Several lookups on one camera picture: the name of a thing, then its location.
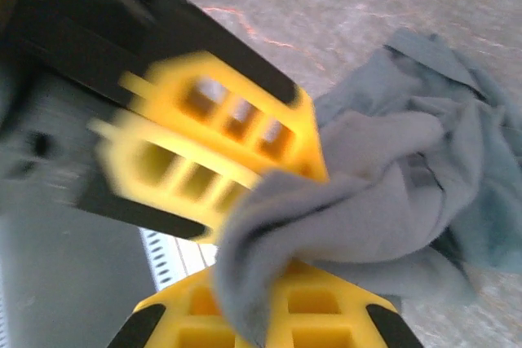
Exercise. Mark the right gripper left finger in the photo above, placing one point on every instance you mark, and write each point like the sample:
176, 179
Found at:
183, 315

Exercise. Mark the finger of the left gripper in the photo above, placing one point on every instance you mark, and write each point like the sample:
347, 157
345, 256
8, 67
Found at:
253, 95
130, 185

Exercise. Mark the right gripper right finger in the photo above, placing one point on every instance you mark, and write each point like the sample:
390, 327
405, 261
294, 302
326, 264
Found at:
346, 315

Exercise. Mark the grey t-shirt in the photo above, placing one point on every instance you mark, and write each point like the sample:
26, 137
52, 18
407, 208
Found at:
367, 185

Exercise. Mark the grey metal panel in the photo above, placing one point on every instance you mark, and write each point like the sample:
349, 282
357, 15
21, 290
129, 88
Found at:
61, 283

